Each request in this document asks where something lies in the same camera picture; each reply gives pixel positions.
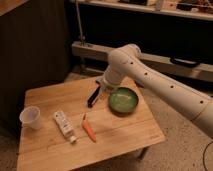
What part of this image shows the green ceramic bowl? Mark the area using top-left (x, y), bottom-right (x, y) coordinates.
top-left (108, 87), bottom-right (139, 113)

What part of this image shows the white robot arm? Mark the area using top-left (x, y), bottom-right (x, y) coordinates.
top-left (101, 44), bottom-right (213, 139)

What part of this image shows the wooden table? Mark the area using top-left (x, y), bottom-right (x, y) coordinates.
top-left (17, 77), bottom-right (165, 171)

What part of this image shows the orange carrot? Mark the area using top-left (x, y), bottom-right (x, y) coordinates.
top-left (82, 116), bottom-right (97, 142)

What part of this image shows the metal vertical pole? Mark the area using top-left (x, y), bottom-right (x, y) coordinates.
top-left (75, 0), bottom-right (85, 45)

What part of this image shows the white tube of cream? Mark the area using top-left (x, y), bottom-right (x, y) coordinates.
top-left (53, 111), bottom-right (77, 144)

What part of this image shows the white plastic cup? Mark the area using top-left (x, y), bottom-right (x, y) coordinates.
top-left (19, 106), bottom-right (42, 130)

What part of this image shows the black handle on shelf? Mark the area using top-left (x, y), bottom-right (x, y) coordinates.
top-left (170, 58), bottom-right (200, 68)

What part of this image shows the metal shelf rail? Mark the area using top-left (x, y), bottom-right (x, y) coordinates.
top-left (71, 41), bottom-right (213, 82)

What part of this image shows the black cable on floor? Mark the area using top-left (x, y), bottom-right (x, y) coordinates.
top-left (202, 140), bottom-right (213, 171)

